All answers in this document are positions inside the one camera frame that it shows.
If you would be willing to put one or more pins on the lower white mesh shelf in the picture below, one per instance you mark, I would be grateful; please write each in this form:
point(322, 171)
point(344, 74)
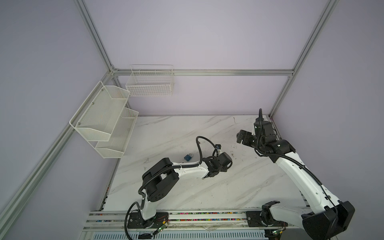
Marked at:
point(117, 145)

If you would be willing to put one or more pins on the base rail with cable tray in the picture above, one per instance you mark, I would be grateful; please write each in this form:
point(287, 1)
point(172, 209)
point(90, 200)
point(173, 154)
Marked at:
point(192, 225)

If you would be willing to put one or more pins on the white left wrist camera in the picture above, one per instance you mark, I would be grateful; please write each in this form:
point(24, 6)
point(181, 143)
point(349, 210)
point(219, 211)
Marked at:
point(218, 147)

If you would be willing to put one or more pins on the white wire wall basket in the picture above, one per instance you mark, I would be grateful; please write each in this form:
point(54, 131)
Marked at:
point(151, 80)

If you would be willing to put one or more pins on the upper white mesh shelf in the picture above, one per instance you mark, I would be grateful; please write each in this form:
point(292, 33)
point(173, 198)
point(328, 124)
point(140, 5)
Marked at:
point(97, 122)

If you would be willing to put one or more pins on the aluminium frame profiles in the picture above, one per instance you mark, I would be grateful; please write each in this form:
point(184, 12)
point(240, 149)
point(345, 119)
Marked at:
point(21, 198)

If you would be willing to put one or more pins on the white mesh shelf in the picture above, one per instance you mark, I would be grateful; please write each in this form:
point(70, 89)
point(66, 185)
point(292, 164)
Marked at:
point(97, 122)
point(117, 145)

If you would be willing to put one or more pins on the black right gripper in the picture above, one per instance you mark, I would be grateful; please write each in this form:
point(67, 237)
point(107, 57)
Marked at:
point(245, 134)

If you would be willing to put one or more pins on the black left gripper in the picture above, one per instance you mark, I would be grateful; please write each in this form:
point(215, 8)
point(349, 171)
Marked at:
point(224, 170)

